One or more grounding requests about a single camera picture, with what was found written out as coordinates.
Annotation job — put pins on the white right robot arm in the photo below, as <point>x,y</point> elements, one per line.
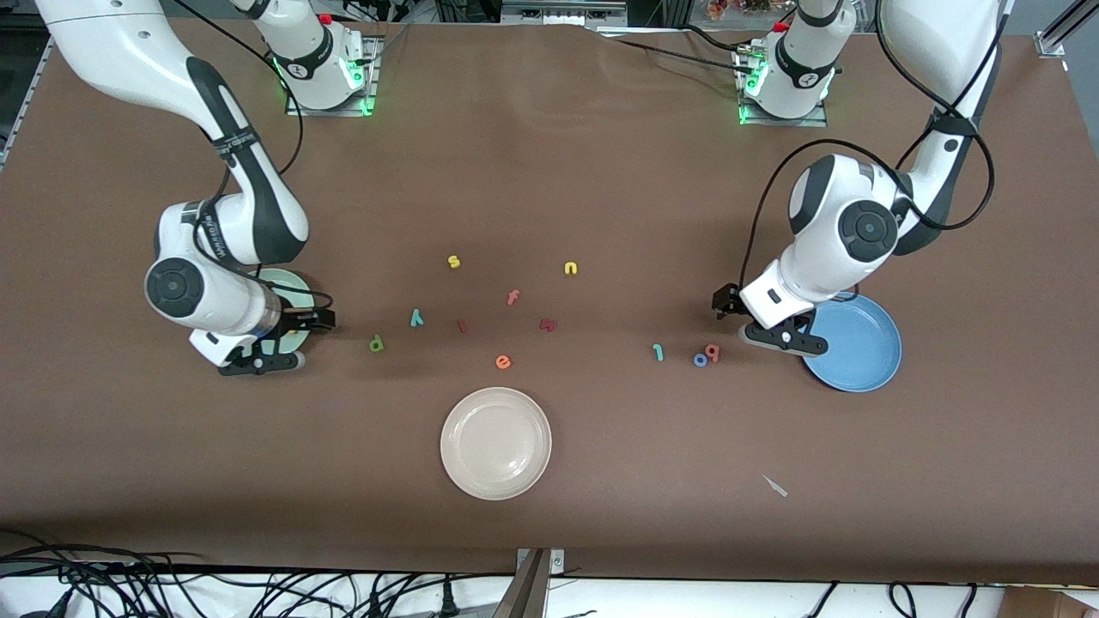
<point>206,292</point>

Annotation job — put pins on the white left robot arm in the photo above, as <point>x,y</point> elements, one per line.
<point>846,232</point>

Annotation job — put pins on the green plate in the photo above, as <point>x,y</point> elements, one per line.
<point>288,283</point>

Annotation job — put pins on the blue plate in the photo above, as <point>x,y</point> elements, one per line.
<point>859,352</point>

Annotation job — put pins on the white paper scrap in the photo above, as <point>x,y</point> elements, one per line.
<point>776,487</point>

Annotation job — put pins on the beige plate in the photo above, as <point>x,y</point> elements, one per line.
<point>495,444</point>

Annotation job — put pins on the cardboard box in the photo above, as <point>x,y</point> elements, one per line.
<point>1052,602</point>

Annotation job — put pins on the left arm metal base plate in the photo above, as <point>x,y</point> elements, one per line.
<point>781,121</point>

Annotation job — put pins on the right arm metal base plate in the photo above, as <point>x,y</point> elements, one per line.
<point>330,107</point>

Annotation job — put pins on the aluminium frame profile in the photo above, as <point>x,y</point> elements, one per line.
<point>562,12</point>

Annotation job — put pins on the metal table bracket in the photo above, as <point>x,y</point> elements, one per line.
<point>528,588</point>

